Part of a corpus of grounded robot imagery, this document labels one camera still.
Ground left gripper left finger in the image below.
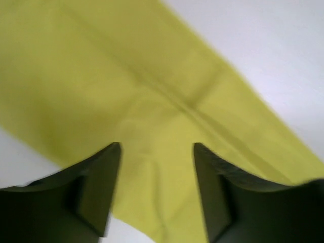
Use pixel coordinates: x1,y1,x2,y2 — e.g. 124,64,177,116
1,142,122,242

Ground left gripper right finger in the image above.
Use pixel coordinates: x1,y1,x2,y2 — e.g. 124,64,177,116
193,143,323,242

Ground yellow-green trousers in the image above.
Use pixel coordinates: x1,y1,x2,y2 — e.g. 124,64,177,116
1,1,323,242

